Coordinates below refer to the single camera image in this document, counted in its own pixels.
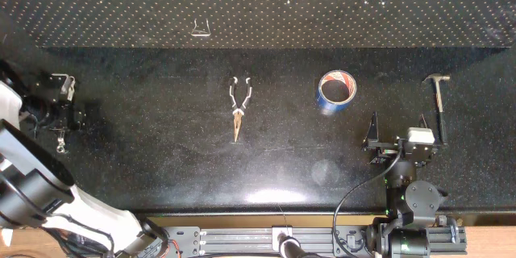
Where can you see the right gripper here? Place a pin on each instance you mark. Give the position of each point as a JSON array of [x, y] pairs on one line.
[[419, 154]]

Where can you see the hammer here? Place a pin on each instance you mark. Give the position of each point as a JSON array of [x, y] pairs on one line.
[[438, 96]]

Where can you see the roll of blue tape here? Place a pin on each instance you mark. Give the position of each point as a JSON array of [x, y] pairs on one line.
[[334, 106]]

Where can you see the pliers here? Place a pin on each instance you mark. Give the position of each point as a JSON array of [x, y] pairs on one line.
[[238, 113]]

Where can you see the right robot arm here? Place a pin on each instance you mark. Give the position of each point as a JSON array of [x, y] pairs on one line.
[[421, 199]]

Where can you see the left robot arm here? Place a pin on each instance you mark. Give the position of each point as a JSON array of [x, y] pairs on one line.
[[92, 213]]

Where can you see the black pegboard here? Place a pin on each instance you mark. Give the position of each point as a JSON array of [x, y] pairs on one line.
[[242, 8]]

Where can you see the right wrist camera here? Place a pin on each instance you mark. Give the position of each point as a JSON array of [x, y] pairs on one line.
[[420, 136]]

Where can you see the mounting rail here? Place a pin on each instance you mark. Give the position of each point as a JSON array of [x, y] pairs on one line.
[[242, 240]]

